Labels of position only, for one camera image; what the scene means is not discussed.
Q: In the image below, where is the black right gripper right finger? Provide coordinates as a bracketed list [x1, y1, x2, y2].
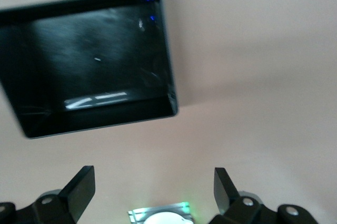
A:
[209, 167, 318, 224]

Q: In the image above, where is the black rectangular plastic box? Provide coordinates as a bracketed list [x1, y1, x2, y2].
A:
[0, 0, 179, 140]

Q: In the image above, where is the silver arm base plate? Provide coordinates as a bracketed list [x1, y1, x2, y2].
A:
[128, 201, 195, 224]

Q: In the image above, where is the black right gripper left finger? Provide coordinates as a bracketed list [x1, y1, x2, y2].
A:
[0, 165, 95, 224]

